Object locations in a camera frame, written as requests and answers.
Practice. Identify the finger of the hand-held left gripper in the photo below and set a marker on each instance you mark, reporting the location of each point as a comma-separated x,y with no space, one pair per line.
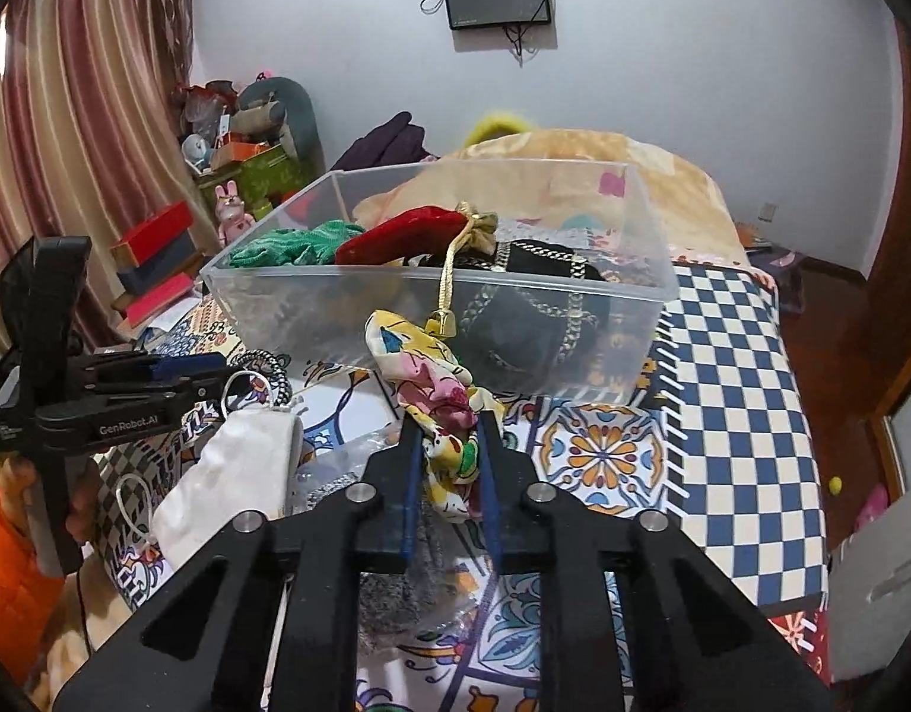
166,393
181,366

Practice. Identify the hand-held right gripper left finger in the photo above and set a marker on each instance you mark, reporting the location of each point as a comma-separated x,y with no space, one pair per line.
409,489

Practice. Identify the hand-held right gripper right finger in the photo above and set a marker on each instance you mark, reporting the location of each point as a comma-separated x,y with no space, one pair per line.
489,489

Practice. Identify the floral printed cloth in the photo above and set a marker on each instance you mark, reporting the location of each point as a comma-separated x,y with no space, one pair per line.
425,386

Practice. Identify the clear plastic box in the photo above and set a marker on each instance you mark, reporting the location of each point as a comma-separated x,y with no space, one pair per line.
637,237

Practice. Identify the person's left forearm orange sleeve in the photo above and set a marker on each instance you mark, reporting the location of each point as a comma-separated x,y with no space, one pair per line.
14,578

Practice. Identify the person's left hand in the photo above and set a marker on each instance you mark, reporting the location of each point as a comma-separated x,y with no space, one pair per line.
80,504

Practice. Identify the red book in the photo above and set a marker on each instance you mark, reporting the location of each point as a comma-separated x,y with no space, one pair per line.
158,300

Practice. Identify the white face mask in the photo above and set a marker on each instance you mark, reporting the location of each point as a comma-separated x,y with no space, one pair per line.
233,475

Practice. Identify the stack of red boxes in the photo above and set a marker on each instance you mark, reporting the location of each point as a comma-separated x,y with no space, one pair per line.
162,261

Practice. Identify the clear plastic bag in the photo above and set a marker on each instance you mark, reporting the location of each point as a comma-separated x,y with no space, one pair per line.
385,601

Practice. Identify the red flat box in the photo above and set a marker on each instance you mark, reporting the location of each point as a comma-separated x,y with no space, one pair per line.
155,234

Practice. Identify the pink bunny figure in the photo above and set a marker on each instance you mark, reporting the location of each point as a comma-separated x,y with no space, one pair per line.
233,211

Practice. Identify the green cloth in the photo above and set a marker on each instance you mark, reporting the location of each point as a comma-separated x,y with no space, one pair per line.
292,246

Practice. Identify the green gift box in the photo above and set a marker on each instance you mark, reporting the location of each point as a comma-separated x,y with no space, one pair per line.
270,178

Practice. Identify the white toy figure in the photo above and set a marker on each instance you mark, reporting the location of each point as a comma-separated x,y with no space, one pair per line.
195,152

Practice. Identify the orange box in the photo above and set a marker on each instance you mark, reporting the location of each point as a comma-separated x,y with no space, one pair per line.
240,150

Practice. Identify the striped pink curtain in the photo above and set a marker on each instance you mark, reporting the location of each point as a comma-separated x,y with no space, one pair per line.
69,89

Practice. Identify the grey plush cushion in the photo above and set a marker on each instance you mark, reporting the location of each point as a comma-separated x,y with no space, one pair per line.
299,107

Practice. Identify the purple garment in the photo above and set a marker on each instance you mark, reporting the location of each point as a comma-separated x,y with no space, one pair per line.
385,141

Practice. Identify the yellow ball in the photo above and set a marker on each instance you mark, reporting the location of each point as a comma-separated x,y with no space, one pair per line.
836,486

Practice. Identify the yellow plush toy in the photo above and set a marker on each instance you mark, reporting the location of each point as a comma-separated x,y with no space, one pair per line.
492,126

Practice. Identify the peach printed quilt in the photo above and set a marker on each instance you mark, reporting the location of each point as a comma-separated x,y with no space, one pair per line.
678,163

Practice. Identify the pink toy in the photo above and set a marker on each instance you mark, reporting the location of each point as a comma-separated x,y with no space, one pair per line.
873,508

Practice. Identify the white cabinet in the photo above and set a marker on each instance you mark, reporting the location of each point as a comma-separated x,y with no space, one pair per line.
885,578

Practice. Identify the wooden door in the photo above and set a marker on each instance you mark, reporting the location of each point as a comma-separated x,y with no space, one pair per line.
904,237

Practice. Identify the wall socket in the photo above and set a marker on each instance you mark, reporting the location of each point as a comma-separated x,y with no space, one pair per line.
767,211

